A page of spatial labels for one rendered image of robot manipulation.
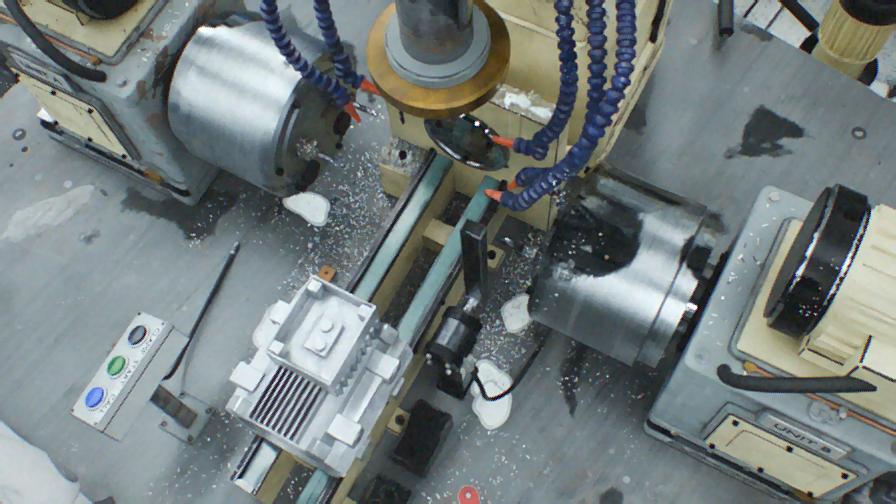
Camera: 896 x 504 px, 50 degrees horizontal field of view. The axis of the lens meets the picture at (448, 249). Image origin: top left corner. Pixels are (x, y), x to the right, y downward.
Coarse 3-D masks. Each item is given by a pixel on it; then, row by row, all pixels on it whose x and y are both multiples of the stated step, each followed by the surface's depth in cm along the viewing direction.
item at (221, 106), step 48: (192, 48) 142; (240, 48) 140; (192, 96) 140; (240, 96) 138; (288, 96) 136; (192, 144) 146; (240, 144) 140; (288, 144) 141; (336, 144) 157; (288, 192) 149
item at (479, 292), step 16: (464, 224) 117; (480, 224) 117; (464, 240) 119; (480, 240) 117; (464, 256) 124; (480, 256) 121; (464, 272) 129; (480, 272) 126; (480, 288) 132; (480, 304) 138
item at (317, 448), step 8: (384, 328) 129; (392, 328) 130; (376, 336) 129; (384, 336) 129; (392, 336) 130; (232, 400) 127; (240, 400) 126; (232, 408) 126; (240, 408) 126; (248, 408) 127; (312, 440) 124; (320, 440) 123; (312, 448) 123; (320, 448) 123; (328, 448) 124; (320, 456) 123; (328, 472) 135
